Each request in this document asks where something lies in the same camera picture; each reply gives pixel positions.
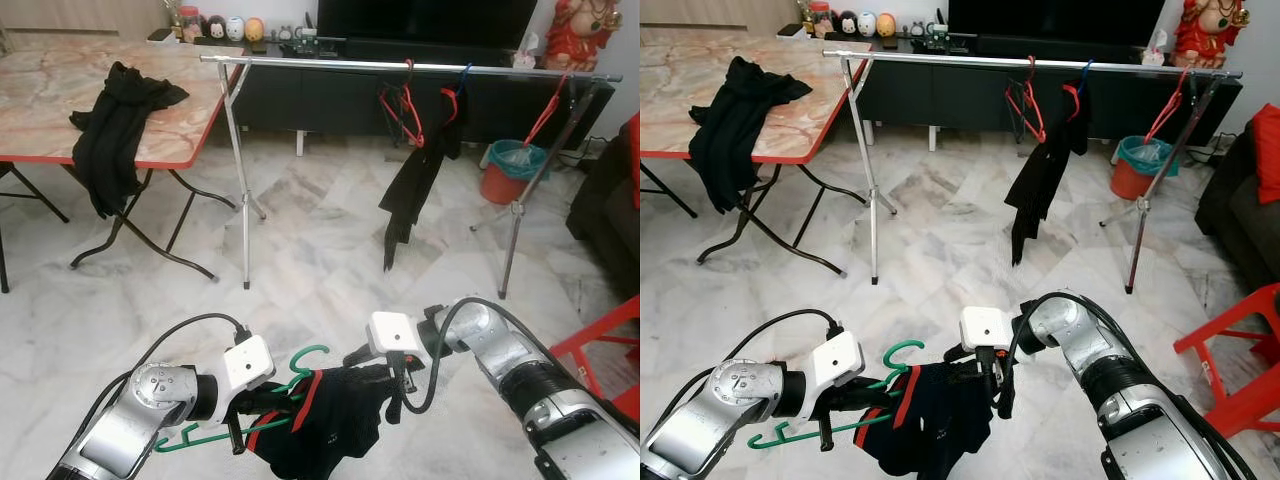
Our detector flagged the navy garment red trim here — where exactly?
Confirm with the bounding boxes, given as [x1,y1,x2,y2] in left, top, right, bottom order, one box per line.
[855,362,1001,479]
[245,365,401,480]

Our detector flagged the green plastic hanger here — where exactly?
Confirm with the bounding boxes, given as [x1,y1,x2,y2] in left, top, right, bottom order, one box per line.
[153,344,331,454]
[748,340,926,451]

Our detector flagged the red plastic hanger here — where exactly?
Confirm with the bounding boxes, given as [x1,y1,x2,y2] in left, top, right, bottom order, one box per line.
[1145,65,1193,143]
[378,60,426,149]
[525,68,571,146]
[1005,55,1048,144]

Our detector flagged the black garment red collar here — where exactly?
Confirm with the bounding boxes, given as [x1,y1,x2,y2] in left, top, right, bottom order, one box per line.
[378,85,469,271]
[1005,82,1093,266]

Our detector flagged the red plastic stool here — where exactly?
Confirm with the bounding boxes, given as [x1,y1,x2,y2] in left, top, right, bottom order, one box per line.
[548,295,640,421]
[1172,283,1280,441]

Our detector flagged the teal plastic bin bag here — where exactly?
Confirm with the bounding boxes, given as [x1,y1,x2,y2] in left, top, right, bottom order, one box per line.
[487,140,549,181]
[1117,135,1179,176]

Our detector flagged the dark grey fabric sofa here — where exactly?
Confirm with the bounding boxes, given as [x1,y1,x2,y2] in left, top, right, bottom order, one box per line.
[565,120,640,301]
[1195,120,1280,291]

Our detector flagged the black television console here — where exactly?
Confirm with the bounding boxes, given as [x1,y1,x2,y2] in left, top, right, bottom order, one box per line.
[790,30,1244,146]
[150,35,601,151]

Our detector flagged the plain black crumpled garment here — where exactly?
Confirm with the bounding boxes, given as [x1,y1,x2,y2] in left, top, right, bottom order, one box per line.
[70,62,189,219]
[688,56,813,214]

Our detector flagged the silver metal clothes rack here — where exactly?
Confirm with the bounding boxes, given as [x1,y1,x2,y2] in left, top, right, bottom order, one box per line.
[200,55,623,299]
[823,48,1244,294]

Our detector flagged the black soundbar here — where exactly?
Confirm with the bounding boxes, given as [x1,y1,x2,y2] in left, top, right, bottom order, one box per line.
[345,38,521,63]
[975,34,1151,59]

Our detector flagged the small green toy gadget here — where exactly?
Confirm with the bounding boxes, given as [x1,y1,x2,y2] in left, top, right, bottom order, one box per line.
[900,20,976,53]
[270,25,346,56]

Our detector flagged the marble pattern folding table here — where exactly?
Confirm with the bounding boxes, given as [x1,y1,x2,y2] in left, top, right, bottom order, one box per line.
[640,28,871,279]
[0,40,246,293]

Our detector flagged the black flat television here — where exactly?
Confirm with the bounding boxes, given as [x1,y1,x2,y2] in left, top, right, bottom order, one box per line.
[318,0,541,43]
[947,0,1169,39]

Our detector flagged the red seated statue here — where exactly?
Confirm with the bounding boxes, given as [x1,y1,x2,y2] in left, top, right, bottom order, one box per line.
[1172,0,1251,69]
[543,0,621,71]

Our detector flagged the light wood cabinet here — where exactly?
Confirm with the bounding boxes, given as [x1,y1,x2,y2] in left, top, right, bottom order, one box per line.
[640,0,801,31]
[0,0,171,41]

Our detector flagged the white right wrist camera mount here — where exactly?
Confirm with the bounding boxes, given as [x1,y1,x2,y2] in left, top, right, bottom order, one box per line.
[366,312,421,361]
[960,306,1016,353]

